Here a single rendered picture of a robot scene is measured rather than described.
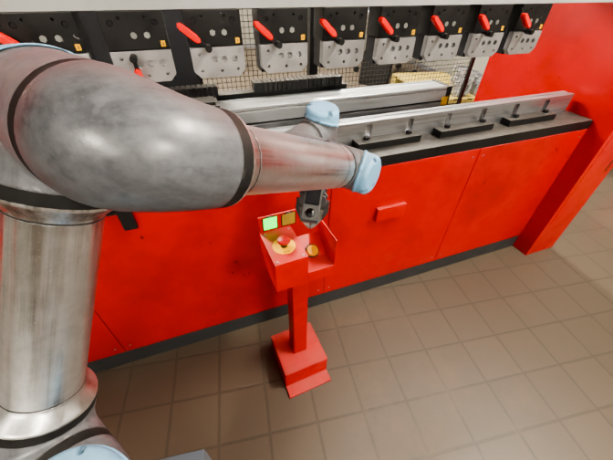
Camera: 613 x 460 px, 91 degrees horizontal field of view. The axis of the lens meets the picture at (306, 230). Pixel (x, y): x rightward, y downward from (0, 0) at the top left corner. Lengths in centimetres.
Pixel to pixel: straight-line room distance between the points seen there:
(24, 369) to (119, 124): 31
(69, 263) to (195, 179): 19
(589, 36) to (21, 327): 227
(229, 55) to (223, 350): 127
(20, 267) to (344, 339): 142
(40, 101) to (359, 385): 147
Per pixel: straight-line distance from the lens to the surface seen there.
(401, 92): 167
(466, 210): 183
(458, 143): 148
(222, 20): 103
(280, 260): 88
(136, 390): 169
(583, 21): 223
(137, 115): 25
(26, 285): 41
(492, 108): 172
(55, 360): 46
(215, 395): 156
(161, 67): 103
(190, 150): 25
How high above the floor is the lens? 142
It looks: 41 degrees down
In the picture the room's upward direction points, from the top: 1 degrees clockwise
